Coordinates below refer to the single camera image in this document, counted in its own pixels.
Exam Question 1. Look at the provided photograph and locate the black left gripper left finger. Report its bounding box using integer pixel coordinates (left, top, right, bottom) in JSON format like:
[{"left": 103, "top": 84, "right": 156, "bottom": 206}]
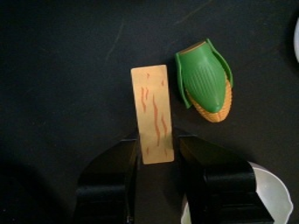
[{"left": 71, "top": 131, "right": 142, "bottom": 224}]

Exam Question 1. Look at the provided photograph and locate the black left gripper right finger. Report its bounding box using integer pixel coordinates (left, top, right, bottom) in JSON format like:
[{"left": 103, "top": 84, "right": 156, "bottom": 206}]
[{"left": 172, "top": 127, "right": 277, "bottom": 224}]

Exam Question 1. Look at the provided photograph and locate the toy corn cob green husk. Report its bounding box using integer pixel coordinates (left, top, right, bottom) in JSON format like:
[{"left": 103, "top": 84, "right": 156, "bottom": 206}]
[{"left": 174, "top": 38, "right": 235, "bottom": 123}]

